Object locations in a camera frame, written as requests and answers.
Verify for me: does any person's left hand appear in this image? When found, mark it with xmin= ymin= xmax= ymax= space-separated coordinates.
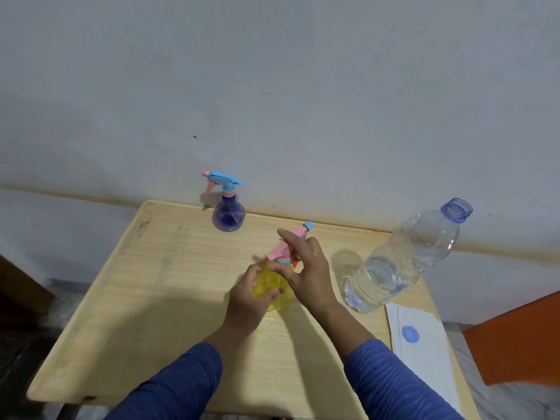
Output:
xmin=223 ymin=262 xmax=285 ymax=333

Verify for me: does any person's right forearm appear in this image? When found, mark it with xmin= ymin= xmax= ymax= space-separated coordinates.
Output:
xmin=306 ymin=302 xmax=465 ymax=420

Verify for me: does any white paper sheet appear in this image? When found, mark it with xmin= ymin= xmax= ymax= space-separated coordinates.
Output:
xmin=385 ymin=302 xmax=463 ymax=415

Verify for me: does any person's left forearm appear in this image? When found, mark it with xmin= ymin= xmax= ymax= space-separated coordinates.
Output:
xmin=103 ymin=321 xmax=263 ymax=420

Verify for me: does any wooden table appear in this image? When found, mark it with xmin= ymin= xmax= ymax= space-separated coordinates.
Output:
xmin=26 ymin=199 xmax=482 ymax=420

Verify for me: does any person's right hand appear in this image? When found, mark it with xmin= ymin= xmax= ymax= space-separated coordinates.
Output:
xmin=268 ymin=228 xmax=338 ymax=314

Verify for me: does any orange chair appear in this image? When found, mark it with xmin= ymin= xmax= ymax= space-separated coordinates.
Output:
xmin=463 ymin=291 xmax=560 ymax=386

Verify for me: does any dark brown furniture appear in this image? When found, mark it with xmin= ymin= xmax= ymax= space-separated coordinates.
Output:
xmin=0 ymin=254 xmax=56 ymax=320

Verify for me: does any clear plastic water bottle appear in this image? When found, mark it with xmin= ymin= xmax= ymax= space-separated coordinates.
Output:
xmin=344 ymin=198 xmax=473 ymax=314

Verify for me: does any purple spray bottle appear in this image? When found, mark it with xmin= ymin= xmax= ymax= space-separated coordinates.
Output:
xmin=202 ymin=170 xmax=246 ymax=232

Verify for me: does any yellow spray bottle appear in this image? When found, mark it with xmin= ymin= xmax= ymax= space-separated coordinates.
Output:
xmin=253 ymin=221 xmax=315 ymax=313

